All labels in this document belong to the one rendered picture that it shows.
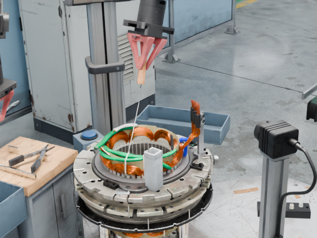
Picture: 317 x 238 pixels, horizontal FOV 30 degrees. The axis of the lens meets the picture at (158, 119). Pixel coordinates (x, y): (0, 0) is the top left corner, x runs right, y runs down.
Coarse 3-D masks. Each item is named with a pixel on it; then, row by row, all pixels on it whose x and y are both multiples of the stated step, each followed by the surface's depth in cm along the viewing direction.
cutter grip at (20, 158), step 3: (18, 156) 142; (21, 156) 142; (12, 159) 141; (15, 159) 141; (18, 159) 142; (21, 159) 142; (24, 159) 143; (9, 162) 140; (12, 162) 141; (15, 162) 141; (18, 162) 142; (9, 165) 141; (12, 165) 141
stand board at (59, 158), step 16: (16, 144) 154; (32, 144) 154; (0, 160) 147; (32, 160) 146; (48, 160) 146; (64, 160) 146; (0, 176) 140; (16, 176) 139; (48, 176) 141; (32, 192) 136
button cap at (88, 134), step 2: (88, 130) 165; (90, 130) 165; (92, 130) 165; (84, 132) 164; (86, 132) 164; (88, 132) 164; (90, 132) 164; (92, 132) 164; (94, 132) 164; (82, 134) 163; (84, 134) 163; (86, 134) 163; (88, 134) 163; (90, 134) 163; (92, 134) 163; (94, 134) 163; (82, 136) 163; (84, 136) 162; (86, 136) 162; (88, 136) 162; (90, 136) 162; (92, 136) 163; (94, 136) 163; (88, 138) 162
